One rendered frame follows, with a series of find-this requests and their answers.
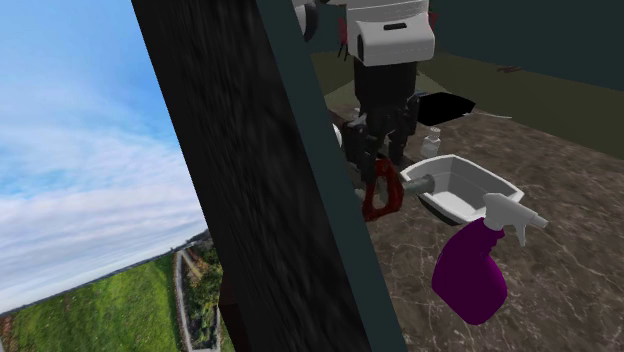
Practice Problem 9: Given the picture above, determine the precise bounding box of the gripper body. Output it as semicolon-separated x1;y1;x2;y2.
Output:
353;57;420;121

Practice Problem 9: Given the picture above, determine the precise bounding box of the red tool with grey handle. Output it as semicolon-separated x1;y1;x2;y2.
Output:
361;156;437;223

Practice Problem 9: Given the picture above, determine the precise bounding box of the black flat object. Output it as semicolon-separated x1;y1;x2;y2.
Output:
417;91;477;126

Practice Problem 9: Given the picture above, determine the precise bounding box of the small white bottle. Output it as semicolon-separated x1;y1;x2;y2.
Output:
419;126;443;160

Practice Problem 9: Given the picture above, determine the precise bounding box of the white rectangular basin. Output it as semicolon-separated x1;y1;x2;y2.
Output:
399;153;526;227

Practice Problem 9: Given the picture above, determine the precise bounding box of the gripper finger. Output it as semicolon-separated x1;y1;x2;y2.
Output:
387;104;420;165
341;112;389;173

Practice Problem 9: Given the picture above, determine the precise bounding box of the purple spray bottle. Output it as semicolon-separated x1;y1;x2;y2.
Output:
430;192;550;327

